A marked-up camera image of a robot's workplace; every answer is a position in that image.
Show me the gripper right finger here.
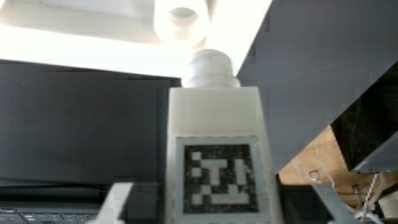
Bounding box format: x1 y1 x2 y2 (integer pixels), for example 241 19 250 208
312 185 358 224

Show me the white square tabletop tray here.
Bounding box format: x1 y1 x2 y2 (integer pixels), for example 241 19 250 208
0 0 271 77

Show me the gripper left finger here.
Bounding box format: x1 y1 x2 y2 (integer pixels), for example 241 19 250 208
93 182 133 224

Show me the white L-shaped obstacle wall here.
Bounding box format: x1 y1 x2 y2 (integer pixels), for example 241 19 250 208
237 0 398 169

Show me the white leg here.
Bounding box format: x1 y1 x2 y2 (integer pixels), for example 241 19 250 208
163 49 284 224

